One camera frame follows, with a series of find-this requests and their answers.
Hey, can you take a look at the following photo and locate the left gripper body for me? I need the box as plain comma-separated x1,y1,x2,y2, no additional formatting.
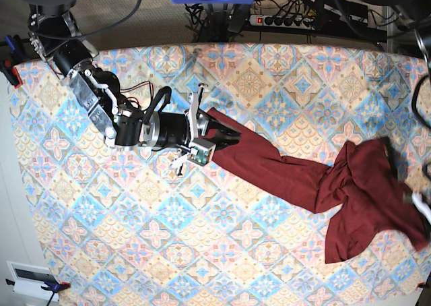
411,192,431,218

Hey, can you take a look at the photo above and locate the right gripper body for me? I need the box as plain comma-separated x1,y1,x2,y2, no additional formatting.
143,84,207,175

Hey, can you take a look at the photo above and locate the maroon t-shirt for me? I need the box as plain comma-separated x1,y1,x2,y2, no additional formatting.
208,109,430,264

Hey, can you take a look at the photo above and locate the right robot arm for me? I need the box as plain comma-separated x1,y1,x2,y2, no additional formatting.
23,0,240,171

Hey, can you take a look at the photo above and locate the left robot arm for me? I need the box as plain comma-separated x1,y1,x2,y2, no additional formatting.
381,0,430,136

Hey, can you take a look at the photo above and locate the patterned tablecloth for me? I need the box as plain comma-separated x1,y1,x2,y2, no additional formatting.
7,44,430,305

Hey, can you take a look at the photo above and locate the white power strip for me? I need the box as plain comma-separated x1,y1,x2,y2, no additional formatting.
248,14,314,30

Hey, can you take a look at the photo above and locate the blue clamp upper left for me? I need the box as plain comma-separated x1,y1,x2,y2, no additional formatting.
1,34,24,89

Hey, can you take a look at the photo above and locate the blue clamp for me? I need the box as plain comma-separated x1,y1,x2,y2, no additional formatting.
1,34,24,89
5,278,71,306

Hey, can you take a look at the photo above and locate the blue clamp lower left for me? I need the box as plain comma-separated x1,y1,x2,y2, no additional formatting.
5,278,71,306

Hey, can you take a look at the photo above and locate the white floor vent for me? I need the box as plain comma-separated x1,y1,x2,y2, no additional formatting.
7,261,56,301

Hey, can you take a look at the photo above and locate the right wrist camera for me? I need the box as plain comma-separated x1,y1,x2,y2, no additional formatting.
187,138,216,166

